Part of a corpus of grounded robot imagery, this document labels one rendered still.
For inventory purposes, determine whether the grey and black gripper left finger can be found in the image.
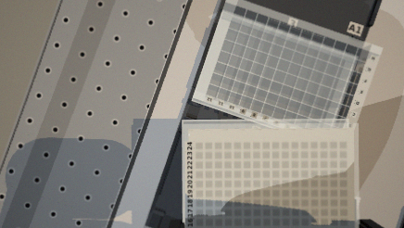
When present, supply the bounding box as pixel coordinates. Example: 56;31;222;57
169;220;184;228

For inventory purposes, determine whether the dark grey plate carrier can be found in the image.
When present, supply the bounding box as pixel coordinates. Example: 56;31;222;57
145;0;382;228

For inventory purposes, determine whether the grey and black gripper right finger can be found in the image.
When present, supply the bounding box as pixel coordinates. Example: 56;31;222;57
359;219;384;228

